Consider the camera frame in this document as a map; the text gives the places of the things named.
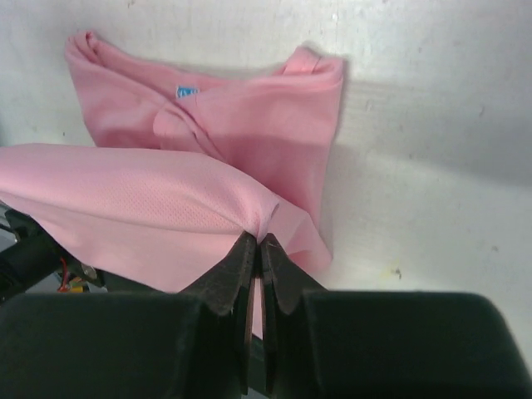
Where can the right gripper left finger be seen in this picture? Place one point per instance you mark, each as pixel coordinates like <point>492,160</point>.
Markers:
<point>144,344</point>

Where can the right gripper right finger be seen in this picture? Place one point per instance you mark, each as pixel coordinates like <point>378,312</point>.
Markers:
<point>380,344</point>

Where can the pink t shirt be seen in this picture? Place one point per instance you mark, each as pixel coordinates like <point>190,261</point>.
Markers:
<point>181,164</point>

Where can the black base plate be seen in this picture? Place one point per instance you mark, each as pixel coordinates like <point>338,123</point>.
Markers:
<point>36,256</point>

